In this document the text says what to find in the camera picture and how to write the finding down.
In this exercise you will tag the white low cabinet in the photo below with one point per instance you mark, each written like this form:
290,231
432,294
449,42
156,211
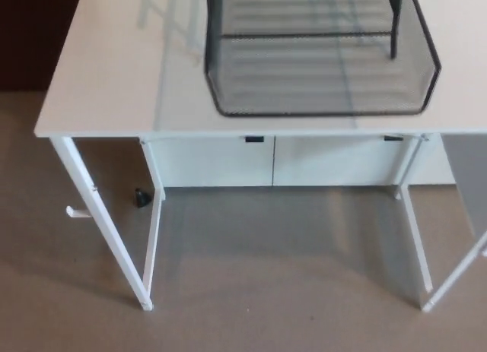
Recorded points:
213,162

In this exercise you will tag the white table leg frame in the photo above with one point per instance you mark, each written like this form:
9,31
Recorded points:
108,230
418,249

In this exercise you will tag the black rubber doorstop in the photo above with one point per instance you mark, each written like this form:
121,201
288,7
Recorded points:
141,199

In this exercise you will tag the dark brown wooden panel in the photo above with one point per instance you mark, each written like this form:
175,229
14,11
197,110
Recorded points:
34,36

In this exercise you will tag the white side hook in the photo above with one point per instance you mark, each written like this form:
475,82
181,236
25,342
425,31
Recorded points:
78,213

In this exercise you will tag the black mesh sliding tray layer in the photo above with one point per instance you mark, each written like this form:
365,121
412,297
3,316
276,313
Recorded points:
304,93

